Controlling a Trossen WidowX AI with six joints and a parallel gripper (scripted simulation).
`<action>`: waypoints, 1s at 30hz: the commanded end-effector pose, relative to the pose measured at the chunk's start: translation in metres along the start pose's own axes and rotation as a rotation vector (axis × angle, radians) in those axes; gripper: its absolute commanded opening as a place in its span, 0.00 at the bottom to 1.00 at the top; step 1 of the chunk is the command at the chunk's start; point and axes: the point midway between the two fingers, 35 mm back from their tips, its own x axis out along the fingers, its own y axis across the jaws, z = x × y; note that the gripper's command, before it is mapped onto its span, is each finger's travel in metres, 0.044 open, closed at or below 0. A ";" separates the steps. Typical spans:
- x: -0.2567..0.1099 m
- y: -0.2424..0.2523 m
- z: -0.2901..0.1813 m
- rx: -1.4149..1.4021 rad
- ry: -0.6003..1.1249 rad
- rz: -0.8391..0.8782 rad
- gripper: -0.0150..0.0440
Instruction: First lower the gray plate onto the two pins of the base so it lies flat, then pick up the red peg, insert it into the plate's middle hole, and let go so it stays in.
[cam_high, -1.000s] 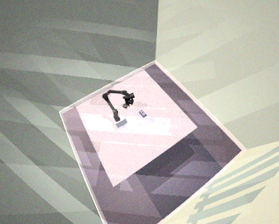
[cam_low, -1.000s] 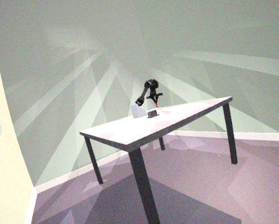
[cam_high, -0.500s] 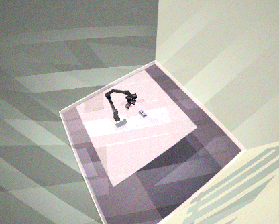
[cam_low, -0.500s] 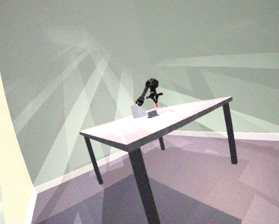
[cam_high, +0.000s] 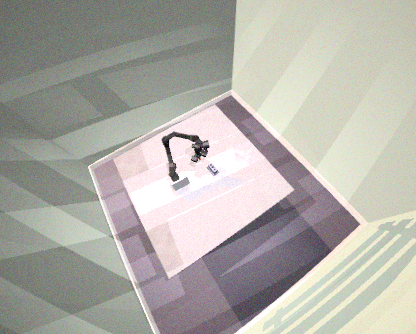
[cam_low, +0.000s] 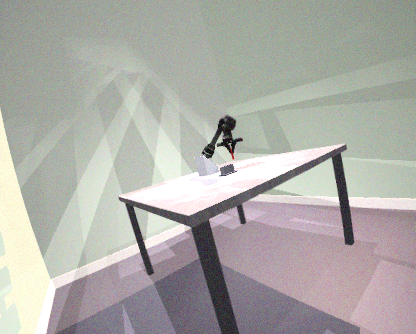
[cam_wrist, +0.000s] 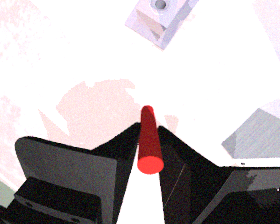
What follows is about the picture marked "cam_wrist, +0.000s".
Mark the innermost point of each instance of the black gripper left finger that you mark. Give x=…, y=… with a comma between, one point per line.
x=103, y=170

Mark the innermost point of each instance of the red peg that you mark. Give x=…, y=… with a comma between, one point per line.
x=150, y=156

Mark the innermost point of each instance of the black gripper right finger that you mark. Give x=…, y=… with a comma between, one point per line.
x=192, y=186

